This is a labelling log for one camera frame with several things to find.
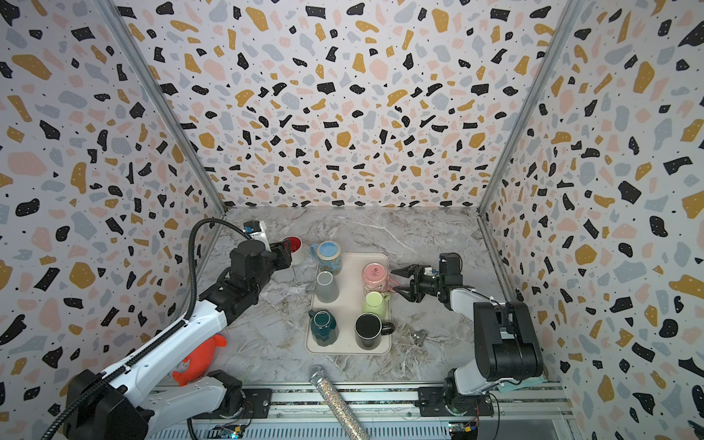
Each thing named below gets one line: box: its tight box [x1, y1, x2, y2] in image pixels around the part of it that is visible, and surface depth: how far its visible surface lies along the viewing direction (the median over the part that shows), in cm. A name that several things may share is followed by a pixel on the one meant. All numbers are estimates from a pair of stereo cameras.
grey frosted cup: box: [315, 270, 341, 304], surface depth 90 cm
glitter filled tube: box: [308, 365, 372, 440], surface depth 73 cm
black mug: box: [353, 312, 396, 352], surface depth 81 cm
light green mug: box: [362, 290, 392, 321], surface depth 85 cm
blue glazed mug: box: [309, 240, 342, 276], surface depth 97 cm
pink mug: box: [361, 262, 401, 296], surface depth 89 cm
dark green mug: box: [308, 308, 340, 348], surface depth 81 cm
